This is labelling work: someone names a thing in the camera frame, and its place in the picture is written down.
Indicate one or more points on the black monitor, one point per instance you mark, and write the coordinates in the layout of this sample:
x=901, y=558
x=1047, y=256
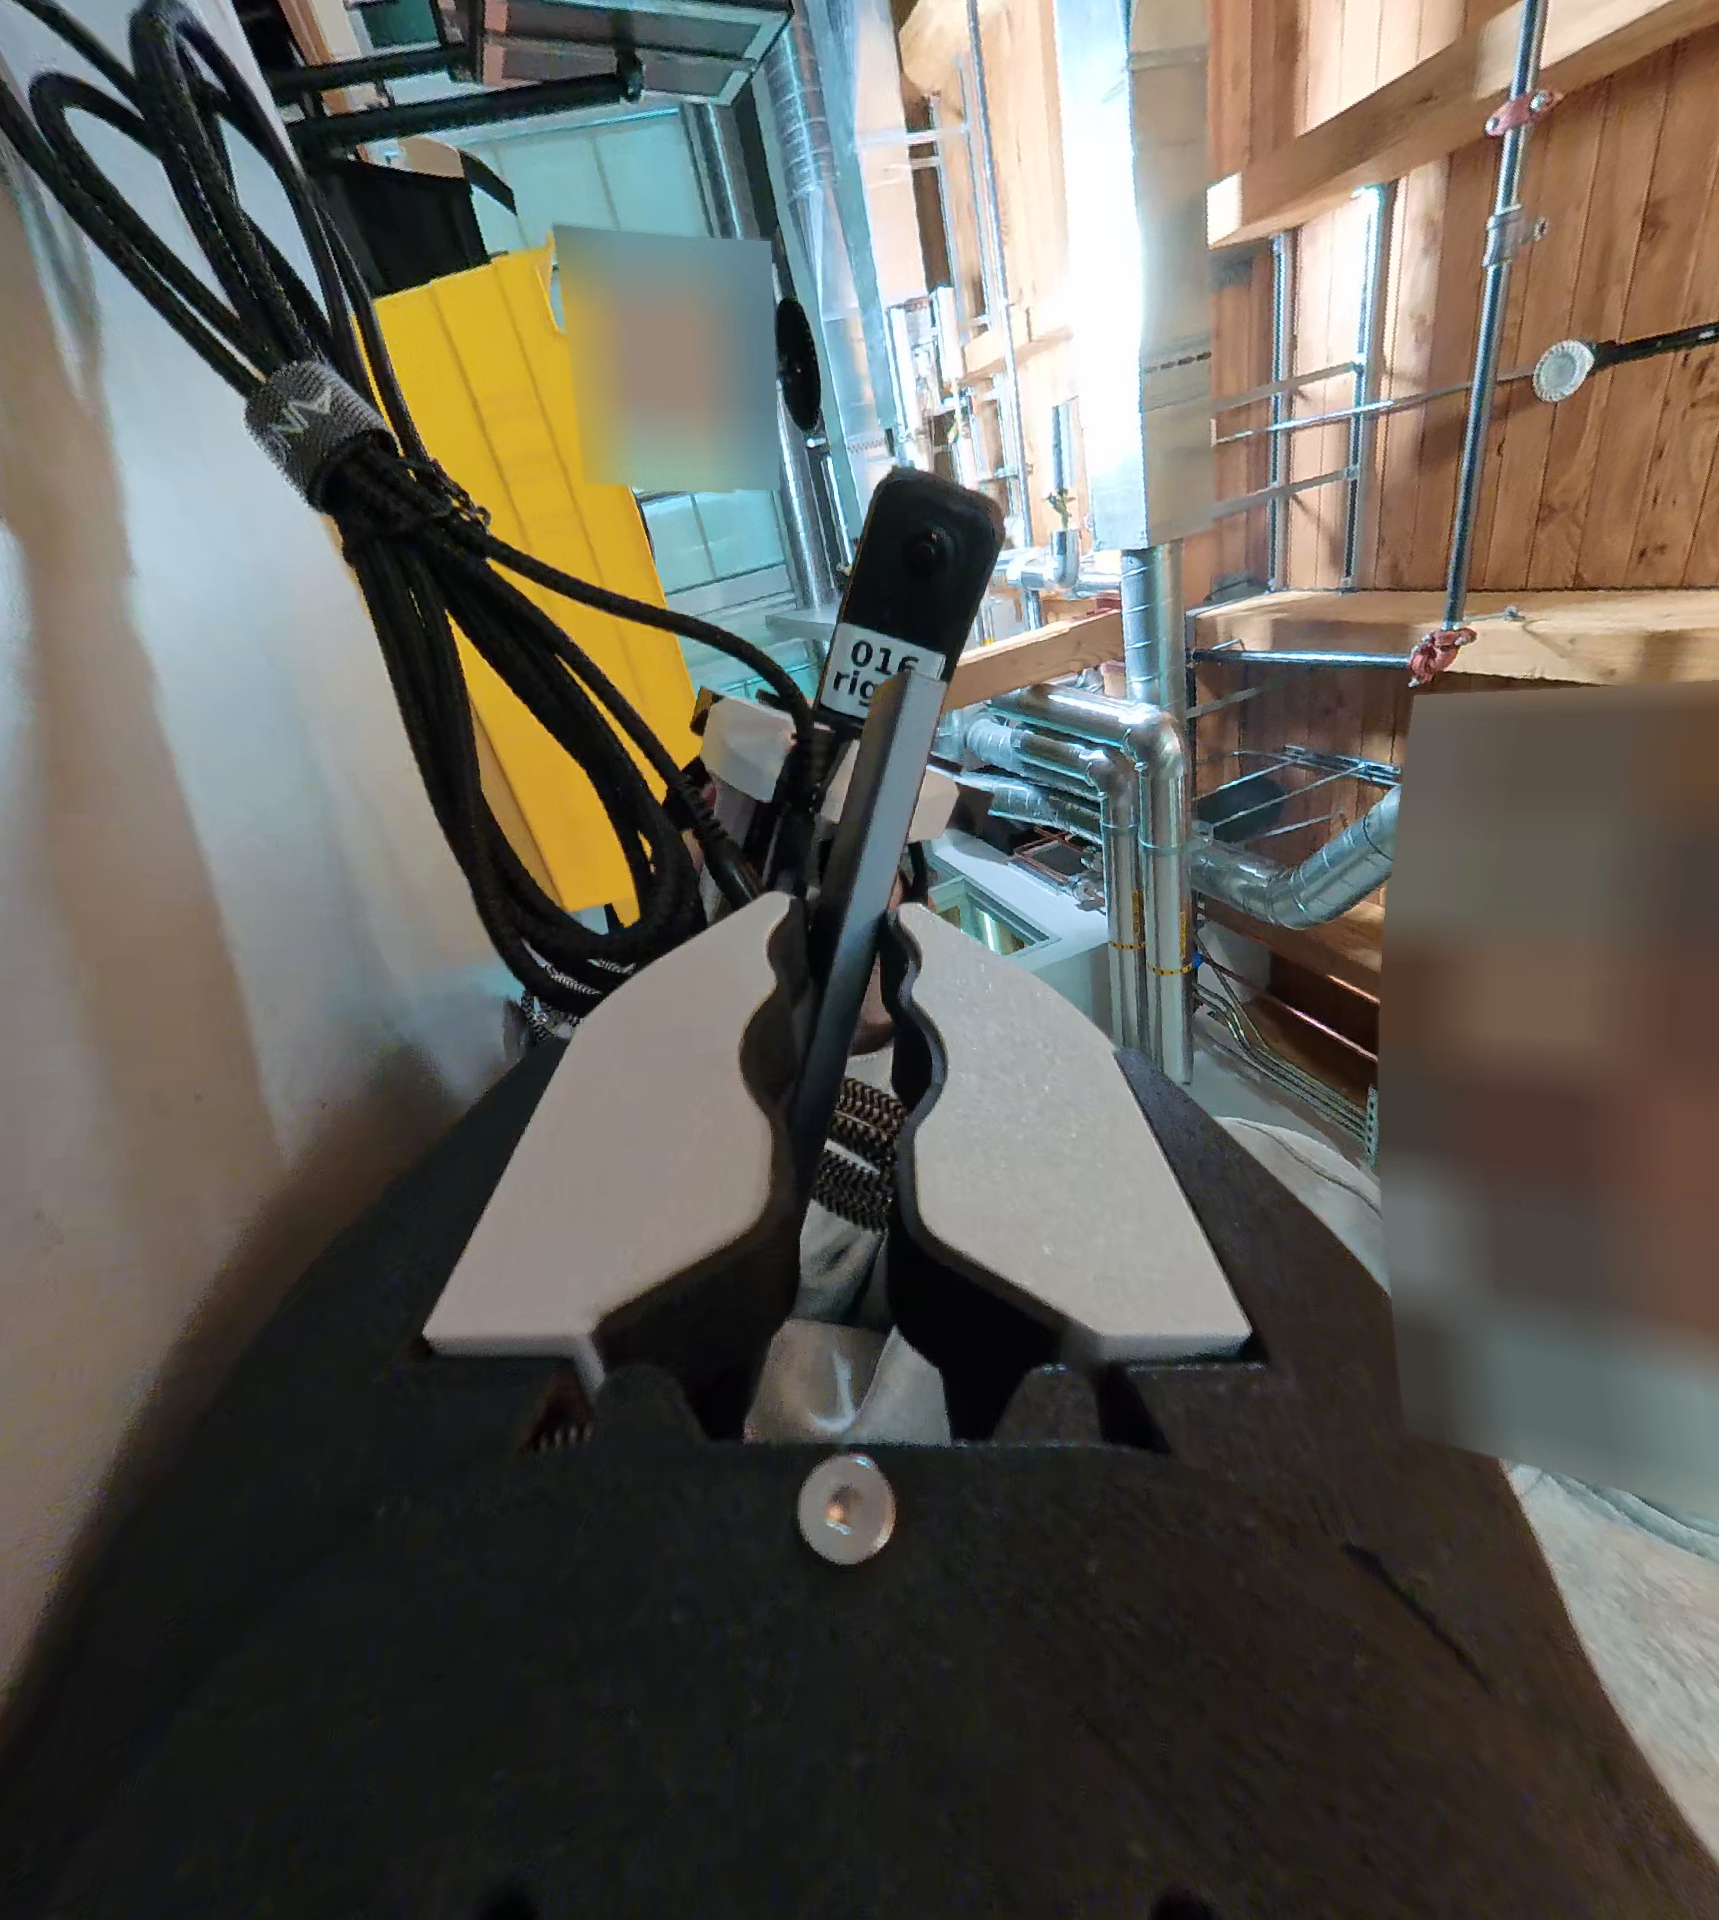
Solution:
x=575, y=44

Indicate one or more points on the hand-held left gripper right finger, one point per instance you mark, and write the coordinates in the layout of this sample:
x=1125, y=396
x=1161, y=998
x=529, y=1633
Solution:
x=1055, y=1184

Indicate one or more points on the grey usb hub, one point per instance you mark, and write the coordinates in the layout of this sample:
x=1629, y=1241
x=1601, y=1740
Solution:
x=875, y=871

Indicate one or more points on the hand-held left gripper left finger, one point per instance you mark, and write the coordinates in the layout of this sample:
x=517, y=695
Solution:
x=621, y=1171

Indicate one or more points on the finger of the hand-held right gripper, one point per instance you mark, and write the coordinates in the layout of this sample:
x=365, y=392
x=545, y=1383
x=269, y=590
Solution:
x=935, y=803
x=755, y=750

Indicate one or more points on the grey sweatshirt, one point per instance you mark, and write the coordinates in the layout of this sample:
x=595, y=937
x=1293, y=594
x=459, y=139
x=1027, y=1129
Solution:
x=1670, y=1724

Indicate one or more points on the wooden handrail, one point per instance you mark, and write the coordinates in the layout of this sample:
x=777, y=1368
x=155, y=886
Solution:
x=1041, y=653

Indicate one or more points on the silver metal pipes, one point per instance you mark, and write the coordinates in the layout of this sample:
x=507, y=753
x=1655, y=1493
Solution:
x=1153, y=841

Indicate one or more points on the yellow plastic bin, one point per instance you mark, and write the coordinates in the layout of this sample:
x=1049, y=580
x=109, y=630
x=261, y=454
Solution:
x=499, y=450

